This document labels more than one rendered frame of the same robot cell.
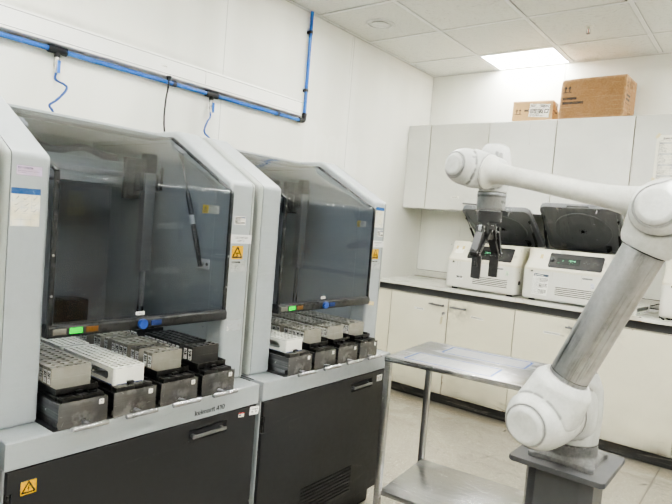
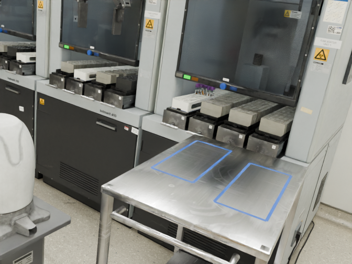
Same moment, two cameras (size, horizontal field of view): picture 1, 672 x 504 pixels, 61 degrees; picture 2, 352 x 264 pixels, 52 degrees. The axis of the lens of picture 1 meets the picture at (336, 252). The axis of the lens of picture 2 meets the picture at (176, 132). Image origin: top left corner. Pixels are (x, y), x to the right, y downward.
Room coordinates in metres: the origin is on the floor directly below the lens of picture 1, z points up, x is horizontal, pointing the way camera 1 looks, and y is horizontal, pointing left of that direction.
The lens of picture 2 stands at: (1.95, -1.58, 1.28)
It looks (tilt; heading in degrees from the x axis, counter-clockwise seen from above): 18 degrees down; 82
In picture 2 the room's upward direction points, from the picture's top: 8 degrees clockwise
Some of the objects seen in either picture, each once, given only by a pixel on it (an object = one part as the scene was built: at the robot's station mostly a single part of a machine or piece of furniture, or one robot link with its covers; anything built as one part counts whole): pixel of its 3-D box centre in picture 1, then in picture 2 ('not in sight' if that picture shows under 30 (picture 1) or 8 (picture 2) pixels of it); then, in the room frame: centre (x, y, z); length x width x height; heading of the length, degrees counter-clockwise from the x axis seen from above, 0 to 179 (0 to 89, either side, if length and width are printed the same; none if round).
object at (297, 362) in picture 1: (243, 346); (205, 108); (2.35, 0.35, 0.78); 0.73 x 0.14 x 0.09; 52
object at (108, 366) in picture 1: (102, 365); (97, 74); (1.71, 0.68, 0.83); 0.30 x 0.10 x 0.06; 52
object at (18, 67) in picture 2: not in sight; (55, 64); (1.36, 1.13, 0.78); 0.73 x 0.14 x 0.09; 52
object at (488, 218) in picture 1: (488, 225); not in sight; (1.83, -0.48, 1.36); 0.08 x 0.07 x 0.09; 142
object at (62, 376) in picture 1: (69, 375); (68, 67); (1.53, 0.70, 0.85); 0.12 x 0.02 x 0.06; 142
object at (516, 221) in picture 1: (499, 249); not in sight; (4.40, -1.25, 1.22); 0.62 x 0.56 x 0.64; 140
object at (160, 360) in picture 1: (164, 360); (104, 78); (1.77, 0.51, 0.85); 0.12 x 0.02 x 0.06; 143
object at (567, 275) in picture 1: (578, 253); not in sight; (4.04, -1.72, 1.24); 0.62 x 0.56 x 0.69; 143
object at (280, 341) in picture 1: (266, 339); (194, 102); (2.27, 0.25, 0.83); 0.30 x 0.10 x 0.06; 52
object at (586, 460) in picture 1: (570, 445); (6, 211); (1.66, -0.74, 0.73); 0.22 x 0.18 x 0.06; 142
